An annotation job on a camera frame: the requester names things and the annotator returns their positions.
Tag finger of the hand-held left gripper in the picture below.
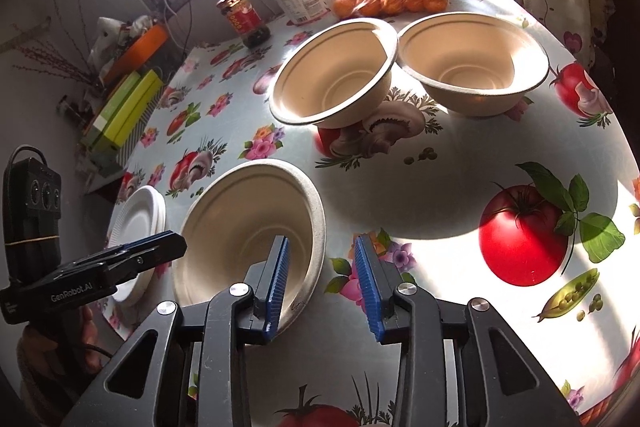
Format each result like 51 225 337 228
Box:
107 231 188 283
107 233 173 259

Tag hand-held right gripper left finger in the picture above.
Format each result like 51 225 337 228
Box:
90 234 292 427

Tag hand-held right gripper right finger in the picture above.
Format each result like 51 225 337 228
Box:
354 234 583 427

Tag beige paper bowl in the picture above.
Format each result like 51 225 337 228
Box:
172 158 327 340
397 12 550 118
269 18 399 128

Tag person's left hand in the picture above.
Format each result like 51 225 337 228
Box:
17 304 110 408

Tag fruit printed tablecloth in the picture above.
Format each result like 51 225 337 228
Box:
97 0 640 427

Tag yellow-green flat box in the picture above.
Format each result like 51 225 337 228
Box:
102 69 165 148

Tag orange tray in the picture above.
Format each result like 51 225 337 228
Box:
102 24 170 80

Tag dried branches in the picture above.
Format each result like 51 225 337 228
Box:
12 0 107 84

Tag white plastic bag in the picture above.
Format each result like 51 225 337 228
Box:
97 16 132 54

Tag red label sauce jar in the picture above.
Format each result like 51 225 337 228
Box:
216 0 272 49

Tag white cable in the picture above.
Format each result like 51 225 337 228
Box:
161 0 193 48

